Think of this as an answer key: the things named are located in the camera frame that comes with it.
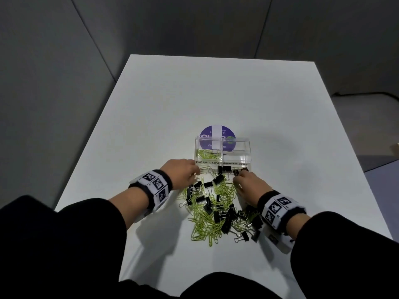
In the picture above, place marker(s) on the person's black clothing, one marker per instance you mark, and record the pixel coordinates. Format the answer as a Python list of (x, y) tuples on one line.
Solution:
[(62, 245)]

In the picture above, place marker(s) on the pile of black binder clips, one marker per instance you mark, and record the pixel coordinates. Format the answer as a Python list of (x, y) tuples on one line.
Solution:
[(227, 224)]

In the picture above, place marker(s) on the person's right fingers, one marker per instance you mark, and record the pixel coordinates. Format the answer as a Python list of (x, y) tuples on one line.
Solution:
[(240, 182)]

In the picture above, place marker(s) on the boxed green paper clips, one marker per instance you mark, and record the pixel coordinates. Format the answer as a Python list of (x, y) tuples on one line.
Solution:
[(207, 154)]

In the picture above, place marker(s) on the single black binder clip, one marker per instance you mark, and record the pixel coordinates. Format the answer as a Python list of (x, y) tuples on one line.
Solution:
[(237, 171)]

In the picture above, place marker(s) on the person's right forearm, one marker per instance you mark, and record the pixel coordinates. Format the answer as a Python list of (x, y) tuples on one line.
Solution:
[(297, 225)]

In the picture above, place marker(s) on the person's left fingers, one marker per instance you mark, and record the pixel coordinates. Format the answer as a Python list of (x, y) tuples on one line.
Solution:
[(194, 174)]

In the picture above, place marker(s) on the purple round sticker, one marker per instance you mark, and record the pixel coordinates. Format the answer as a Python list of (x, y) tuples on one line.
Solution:
[(215, 131)]

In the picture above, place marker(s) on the clear plastic organizer box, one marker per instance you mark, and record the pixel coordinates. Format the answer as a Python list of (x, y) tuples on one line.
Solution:
[(235, 154)]

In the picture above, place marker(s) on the person's right hand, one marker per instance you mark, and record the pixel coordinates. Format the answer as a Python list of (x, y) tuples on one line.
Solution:
[(252, 189)]

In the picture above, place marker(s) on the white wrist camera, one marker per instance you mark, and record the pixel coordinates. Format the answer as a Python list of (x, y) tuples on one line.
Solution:
[(280, 242)]

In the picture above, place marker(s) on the pile of green paper clips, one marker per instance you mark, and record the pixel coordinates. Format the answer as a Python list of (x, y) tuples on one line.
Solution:
[(202, 225)]

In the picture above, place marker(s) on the black marker wristband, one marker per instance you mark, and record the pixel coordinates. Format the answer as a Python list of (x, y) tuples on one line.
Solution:
[(277, 210), (156, 185)]

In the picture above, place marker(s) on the person's left hand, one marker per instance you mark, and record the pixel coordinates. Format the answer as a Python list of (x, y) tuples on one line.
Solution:
[(179, 173)]

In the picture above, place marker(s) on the person's left forearm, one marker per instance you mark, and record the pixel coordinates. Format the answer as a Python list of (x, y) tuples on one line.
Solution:
[(131, 205)]

